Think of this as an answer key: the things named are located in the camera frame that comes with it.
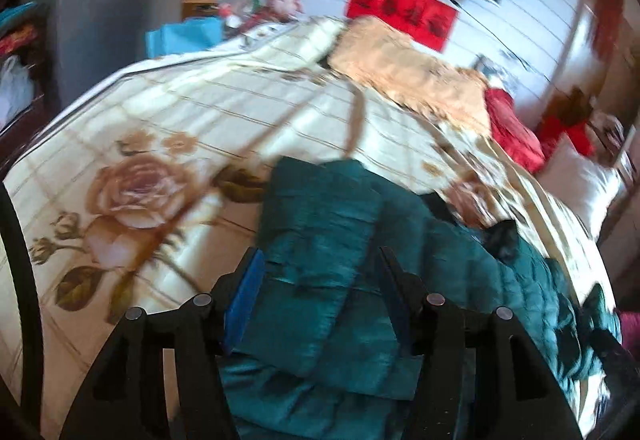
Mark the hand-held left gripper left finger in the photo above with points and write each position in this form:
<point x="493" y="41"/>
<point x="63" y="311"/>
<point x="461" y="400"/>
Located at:
<point x="245" y="300"/>

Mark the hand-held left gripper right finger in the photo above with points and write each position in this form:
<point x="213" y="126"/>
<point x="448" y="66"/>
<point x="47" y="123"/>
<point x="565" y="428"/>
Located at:
<point x="396" y="307"/>

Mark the dark green quilted jacket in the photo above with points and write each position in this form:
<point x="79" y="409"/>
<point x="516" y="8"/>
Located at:
<point x="325" y="240"/>

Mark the floral cream bedspread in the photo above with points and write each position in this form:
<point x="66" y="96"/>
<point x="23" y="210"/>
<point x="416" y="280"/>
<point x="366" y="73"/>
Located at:
<point x="200" y="109"/>

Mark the red heart-shaped pillow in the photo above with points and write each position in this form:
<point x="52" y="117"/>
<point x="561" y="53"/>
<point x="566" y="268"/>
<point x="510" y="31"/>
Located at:
<point x="512" y="129"/>

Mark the white satin pillow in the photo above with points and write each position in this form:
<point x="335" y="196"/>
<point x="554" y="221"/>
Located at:
<point x="580" y="180"/>

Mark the maroon cloth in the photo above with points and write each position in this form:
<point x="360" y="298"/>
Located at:
<point x="630" y="330"/>

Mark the yellow frilled pillow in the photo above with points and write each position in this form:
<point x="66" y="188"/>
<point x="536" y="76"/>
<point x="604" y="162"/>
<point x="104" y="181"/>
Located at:
<point x="400" y="64"/>

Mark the red bag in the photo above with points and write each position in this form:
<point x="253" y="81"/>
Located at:
<point x="565" y="129"/>

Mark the blue paper bag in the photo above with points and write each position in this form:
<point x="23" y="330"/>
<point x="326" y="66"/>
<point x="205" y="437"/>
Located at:
<point x="185" y="37"/>

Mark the pile of small toys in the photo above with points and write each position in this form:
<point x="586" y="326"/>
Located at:
<point x="242" y="7"/>

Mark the plush toy with red hat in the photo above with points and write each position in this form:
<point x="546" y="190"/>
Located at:
<point x="285" y="2"/>

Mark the grey refrigerator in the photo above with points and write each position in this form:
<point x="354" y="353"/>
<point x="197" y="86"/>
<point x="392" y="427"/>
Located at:
<point x="100" y="19"/>

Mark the red wall banner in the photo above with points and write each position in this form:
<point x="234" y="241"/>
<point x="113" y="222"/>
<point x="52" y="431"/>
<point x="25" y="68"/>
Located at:
<point x="400" y="4"/>

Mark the red wall hanging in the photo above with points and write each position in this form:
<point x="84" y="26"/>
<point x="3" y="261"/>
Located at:
<point x="607" y="19"/>

